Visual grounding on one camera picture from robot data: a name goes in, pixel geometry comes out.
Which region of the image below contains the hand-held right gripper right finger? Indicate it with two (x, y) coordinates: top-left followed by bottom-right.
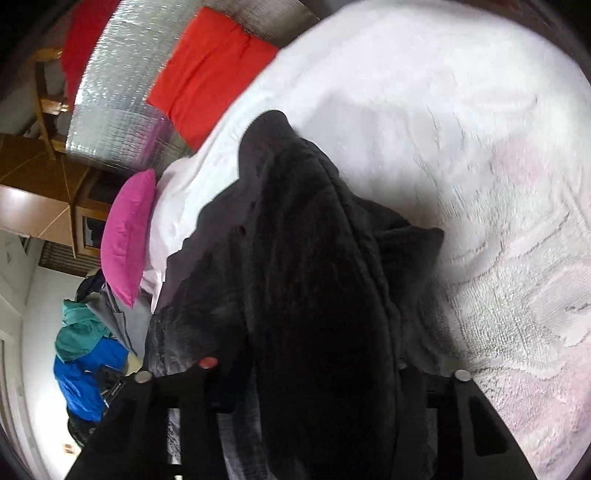
(424, 369), (539, 480)

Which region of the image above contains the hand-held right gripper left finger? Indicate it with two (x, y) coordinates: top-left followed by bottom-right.
(65, 356), (234, 480)

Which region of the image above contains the black garment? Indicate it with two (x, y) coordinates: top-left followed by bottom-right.
(143, 110), (446, 480)

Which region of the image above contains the blue garment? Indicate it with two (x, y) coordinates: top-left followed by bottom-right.
(53, 339), (130, 423)

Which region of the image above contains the grey cloth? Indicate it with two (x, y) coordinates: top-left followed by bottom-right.
(76, 268), (139, 356)

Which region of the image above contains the teal garment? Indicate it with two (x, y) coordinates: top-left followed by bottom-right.
(54, 299), (114, 363)

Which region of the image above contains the pink pillow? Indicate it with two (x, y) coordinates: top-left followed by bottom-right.
(100, 168), (158, 309)

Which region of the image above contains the wooden cabinet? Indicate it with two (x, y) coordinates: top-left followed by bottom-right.
(0, 133), (116, 259)

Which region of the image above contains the silver quilted headboard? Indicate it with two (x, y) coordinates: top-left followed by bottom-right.
(65, 0), (324, 174)

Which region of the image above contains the wooden chair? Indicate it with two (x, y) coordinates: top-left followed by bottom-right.
(32, 46), (75, 160)

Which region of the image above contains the white blanket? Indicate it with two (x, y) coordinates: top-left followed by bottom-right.
(139, 0), (591, 480)

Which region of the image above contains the red pillow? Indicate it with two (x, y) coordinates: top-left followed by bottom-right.
(147, 7), (280, 151)

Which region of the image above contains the red cloth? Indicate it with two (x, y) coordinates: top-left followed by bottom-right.
(60, 0), (121, 112)

